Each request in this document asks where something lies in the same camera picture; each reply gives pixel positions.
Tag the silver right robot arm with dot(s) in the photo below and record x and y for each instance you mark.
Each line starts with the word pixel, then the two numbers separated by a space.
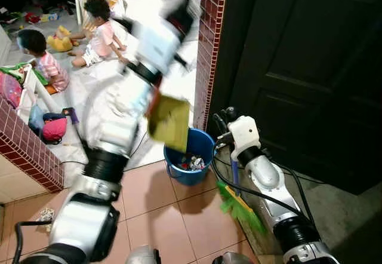
pixel 268 180

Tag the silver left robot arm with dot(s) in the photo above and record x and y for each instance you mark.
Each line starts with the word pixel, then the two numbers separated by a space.
pixel 107 129

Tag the red tiled pillar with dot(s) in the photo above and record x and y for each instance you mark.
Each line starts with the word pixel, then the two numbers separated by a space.
pixel 209 43

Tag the blue plastic bucket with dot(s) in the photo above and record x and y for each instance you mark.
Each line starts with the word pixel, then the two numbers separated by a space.
pixel 190 163

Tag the dark wooden door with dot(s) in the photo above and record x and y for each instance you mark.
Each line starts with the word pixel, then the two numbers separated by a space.
pixel 298 67

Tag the silver right robot leg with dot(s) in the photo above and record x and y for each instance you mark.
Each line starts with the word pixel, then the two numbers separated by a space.
pixel 231 258

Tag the silver robot leg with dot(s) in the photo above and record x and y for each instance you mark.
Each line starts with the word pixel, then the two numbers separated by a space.
pixel 231 258
pixel 143 255

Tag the yellow toy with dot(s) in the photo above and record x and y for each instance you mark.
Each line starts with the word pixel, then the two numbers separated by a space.
pixel 59 42

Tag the child in striped shirt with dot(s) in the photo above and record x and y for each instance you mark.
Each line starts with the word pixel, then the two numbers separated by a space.
pixel 51 67

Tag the silver left robot leg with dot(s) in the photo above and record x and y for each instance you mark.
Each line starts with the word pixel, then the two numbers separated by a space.
pixel 143 255

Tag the pink bag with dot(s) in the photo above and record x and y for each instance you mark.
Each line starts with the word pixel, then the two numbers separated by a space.
pixel 54 129

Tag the white shelf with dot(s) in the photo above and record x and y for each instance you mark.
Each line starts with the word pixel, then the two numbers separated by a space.
pixel 33 94

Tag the blue plastic bag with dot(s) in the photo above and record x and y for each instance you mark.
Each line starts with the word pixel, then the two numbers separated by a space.
pixel 36 119

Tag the crumpled paper scrap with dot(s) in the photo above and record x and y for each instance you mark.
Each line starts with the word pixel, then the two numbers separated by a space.
pixel 46 215

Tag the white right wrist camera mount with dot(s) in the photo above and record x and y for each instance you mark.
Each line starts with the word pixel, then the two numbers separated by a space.
pixel 245 134

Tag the low red tiled wall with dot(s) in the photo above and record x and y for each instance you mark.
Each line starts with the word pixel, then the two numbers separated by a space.
pixel 27 150

